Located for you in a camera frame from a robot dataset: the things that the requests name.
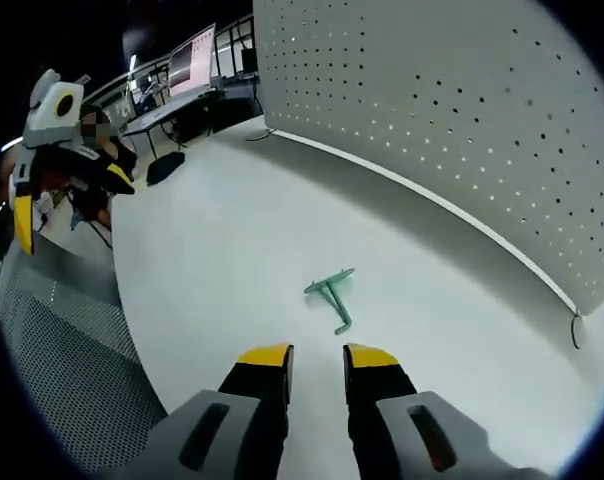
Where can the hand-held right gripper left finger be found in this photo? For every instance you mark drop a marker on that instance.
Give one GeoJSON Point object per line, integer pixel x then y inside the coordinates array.
{"type": "Point", "coordinates": [252, 400]}

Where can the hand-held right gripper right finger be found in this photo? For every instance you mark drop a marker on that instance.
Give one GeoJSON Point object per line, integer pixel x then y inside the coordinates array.
{"type": "Point", "coordinates": [377, 400]}

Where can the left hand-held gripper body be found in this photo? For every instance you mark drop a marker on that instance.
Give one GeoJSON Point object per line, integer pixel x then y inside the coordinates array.
{"type": "Point", "coordinates": [52, 120]}

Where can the green hook assembly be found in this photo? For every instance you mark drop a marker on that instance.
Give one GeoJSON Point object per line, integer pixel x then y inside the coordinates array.
{"type": "Point", "coordinates": [338, 305]}

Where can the white perforated mounting plate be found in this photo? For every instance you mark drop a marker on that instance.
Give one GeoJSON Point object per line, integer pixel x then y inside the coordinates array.
{"type": "Point", "coordinates": [432, 100]}

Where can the black computer mouse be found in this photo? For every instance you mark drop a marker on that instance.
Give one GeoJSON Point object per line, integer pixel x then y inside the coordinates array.
{"type": "Point", "coordinates": [164, 166]}

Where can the grey side desk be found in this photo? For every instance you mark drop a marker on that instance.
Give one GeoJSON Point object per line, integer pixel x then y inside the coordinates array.
{"type": "Point", "coordinates": [167, 112]}

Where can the grey mesh chair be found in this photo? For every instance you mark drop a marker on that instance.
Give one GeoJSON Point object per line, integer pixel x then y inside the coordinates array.
{"type": "Point", "coordinates": [72, 350]}

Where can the laptop with pink screen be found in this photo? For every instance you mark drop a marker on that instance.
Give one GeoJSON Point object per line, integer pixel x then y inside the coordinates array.
{"type": "Point", "coordinates": [192, 65]}

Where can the small black monitor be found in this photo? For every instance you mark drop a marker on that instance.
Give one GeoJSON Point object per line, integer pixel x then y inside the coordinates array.
{"type": "Point", "coordinates": [248, 60]}

